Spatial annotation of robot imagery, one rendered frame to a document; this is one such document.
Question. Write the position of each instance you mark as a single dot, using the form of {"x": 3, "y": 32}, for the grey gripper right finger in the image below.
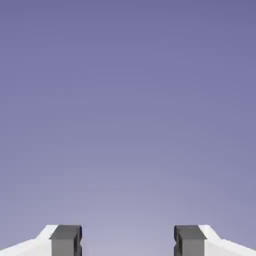
{"x": 191, "y": 240}

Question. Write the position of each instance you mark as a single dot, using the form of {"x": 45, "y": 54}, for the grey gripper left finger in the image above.
{"x": 64, "y": 240}

